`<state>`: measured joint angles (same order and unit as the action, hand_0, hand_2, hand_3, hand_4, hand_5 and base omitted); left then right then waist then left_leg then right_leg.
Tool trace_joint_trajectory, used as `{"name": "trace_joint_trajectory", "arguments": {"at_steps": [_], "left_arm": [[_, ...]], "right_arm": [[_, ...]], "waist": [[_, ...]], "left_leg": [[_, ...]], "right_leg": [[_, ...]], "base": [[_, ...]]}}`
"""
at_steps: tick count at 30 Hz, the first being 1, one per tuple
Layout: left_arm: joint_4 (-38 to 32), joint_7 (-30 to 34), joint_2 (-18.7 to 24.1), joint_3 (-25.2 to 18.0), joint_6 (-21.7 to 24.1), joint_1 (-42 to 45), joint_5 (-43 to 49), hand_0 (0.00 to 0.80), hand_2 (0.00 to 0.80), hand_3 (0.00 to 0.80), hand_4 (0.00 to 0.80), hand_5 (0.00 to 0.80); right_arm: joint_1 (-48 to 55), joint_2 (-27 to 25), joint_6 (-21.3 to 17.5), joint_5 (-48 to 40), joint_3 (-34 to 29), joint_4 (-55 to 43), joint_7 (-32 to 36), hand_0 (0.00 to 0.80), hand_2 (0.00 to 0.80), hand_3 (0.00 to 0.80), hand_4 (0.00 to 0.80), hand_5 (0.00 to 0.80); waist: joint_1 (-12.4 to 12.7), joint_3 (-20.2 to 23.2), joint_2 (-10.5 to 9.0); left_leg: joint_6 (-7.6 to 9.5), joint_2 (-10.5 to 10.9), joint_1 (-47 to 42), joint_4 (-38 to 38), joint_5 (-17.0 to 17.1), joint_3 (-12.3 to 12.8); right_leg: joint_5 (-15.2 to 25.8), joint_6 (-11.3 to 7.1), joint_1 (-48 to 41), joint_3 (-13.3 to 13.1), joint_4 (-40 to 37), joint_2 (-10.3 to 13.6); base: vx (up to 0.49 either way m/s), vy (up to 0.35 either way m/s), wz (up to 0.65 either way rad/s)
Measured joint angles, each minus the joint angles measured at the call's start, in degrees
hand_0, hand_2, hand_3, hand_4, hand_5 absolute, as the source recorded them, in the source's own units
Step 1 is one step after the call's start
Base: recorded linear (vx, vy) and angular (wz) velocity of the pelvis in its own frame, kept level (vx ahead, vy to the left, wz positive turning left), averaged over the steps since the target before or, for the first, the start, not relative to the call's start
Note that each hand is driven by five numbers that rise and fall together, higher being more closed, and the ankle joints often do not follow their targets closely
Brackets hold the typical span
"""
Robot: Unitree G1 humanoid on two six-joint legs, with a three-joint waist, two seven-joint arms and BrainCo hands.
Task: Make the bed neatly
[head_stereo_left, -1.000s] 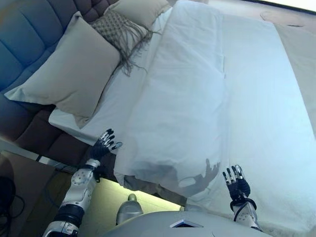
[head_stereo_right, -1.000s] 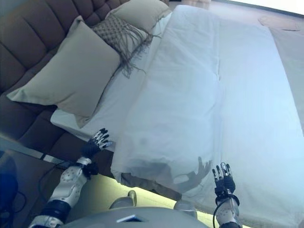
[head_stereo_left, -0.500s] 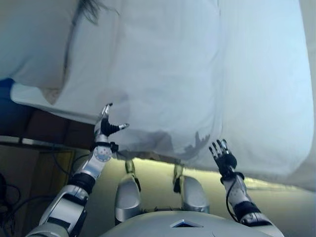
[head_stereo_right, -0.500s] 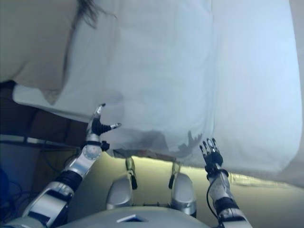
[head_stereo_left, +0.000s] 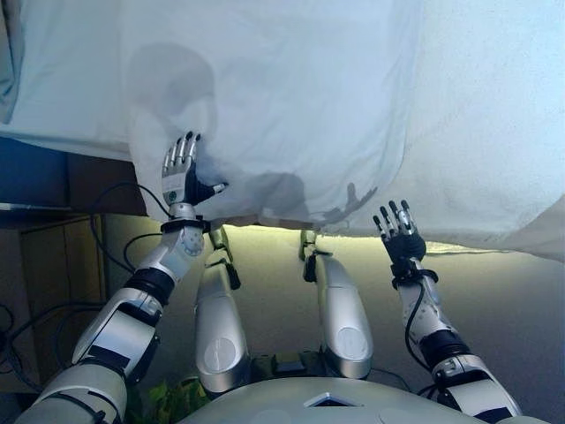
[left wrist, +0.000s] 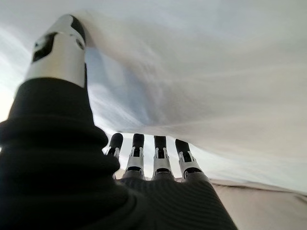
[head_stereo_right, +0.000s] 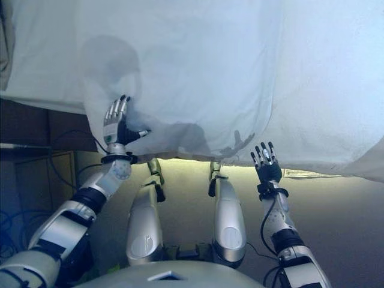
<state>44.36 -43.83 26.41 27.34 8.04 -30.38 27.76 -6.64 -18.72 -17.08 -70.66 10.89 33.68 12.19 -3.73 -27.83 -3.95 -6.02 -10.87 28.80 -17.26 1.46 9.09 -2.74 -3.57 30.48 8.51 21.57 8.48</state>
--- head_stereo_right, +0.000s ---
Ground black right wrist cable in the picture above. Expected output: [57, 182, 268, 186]
[259, 188, 289, 256]

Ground left silver robot leg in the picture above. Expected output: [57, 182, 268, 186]
[125, 158, 167, 266]

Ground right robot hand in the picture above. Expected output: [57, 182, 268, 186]
[250, 140, 283, 184]

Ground black tangled cables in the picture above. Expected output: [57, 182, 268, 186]
[0, 209, 31, 256]

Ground silver robot torso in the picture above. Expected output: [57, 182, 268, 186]
[74, 260, 271, 288]

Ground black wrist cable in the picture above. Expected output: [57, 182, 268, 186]
[49, 128, 106, 193]
[259, 188, 289, 256]

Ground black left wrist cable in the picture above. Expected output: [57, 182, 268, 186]
[49, 128, 106, 193]

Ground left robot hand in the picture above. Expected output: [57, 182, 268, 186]
[101, 94, 152, 154]

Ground silver robot leg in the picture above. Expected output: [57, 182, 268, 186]
[125, 158, 167, 266]
[208, 160, 247, 269]

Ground white duvet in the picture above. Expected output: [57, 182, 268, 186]
[80, 0, 283, 160]

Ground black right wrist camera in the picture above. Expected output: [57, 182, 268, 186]
[256, 182, 289, 200]

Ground dark olive robot pelvis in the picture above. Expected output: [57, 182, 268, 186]
[163, 242, 217, 262]

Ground right silver robot leg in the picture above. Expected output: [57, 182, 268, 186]
[208, 160, 247, 269]

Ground wooden nightstand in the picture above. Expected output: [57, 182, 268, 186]
[0, 143, 79, 241]

